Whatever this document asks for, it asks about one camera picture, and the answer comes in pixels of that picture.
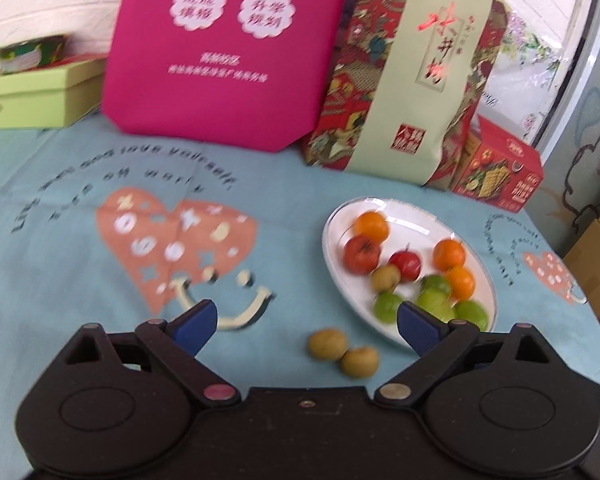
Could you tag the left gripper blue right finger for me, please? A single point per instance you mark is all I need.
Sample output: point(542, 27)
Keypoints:
point(440, 347)

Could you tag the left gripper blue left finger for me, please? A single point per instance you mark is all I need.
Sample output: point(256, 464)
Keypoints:
point(174, 345)

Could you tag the small green round fruit front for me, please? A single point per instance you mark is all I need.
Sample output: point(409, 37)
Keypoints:
point(386, 307)

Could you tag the small green round fruit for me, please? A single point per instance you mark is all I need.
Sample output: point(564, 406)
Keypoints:
point(436, 282)
point(386, 307)

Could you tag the large orange mandarin front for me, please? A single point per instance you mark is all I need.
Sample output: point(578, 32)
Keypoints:
point(461, 281)

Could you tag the red round fruit back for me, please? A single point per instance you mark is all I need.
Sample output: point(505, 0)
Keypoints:
point(409, 263)

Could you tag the brown longan front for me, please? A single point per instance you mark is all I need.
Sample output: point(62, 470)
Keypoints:
point(385, 278)

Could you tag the orange mandarin with stem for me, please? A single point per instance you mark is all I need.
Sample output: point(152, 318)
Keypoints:
point(448, 254)

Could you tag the red wrinkled fruit front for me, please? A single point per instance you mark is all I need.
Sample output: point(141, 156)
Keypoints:
point(361, 255)

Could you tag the small orange mandarin back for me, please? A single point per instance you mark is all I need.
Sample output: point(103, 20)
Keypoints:
point(372, 224)

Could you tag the white ceramic plate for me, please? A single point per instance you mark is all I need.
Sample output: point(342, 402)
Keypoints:
point(409, 227)

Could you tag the teal printed tablecloth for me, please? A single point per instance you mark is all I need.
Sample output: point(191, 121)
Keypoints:
point(95, 225)

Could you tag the red cracker box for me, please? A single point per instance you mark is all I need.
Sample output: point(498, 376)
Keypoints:
point(497, 168)

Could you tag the light green cardboard box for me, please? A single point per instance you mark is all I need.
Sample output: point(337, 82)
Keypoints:
point(55, 96)

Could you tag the pink fabric bag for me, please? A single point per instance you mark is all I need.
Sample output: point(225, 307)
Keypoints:
point(248, 73)

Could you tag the green red liquor gift bag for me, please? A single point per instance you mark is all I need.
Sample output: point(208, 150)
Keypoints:
point(406, 83)

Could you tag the green patterned bowl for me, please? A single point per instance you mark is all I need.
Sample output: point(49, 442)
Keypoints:
point(33, 53)

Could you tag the white floral plastic bag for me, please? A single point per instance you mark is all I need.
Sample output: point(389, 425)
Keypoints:
point(537, 49)

